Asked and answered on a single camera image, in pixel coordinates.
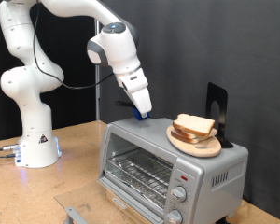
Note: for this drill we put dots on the foil-lined oven tray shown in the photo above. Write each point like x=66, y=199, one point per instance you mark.
x=137, y=189

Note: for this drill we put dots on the black spatula with blue block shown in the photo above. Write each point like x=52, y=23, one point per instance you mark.
x=124, y=104

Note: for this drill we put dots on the silver toaster oven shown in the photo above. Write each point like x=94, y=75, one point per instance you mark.
x=214, y=168

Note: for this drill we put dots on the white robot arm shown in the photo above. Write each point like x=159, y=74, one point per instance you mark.
x=34, y=130

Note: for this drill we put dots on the black metal bookend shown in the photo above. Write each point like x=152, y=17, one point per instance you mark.
x=222, y=102

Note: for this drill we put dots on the silver oven knob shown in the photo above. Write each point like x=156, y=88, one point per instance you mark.
x=174, y=217
x=179, y=193

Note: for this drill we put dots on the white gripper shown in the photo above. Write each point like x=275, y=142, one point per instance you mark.
x=140, y=93

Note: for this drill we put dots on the metal pole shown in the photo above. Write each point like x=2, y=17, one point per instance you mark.
x=97, y=102

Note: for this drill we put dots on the round wooden board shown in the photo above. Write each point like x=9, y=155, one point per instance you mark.
x=205, y=149

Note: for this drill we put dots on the red oven indicator light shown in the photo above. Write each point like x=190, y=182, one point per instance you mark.
x=184, y=178

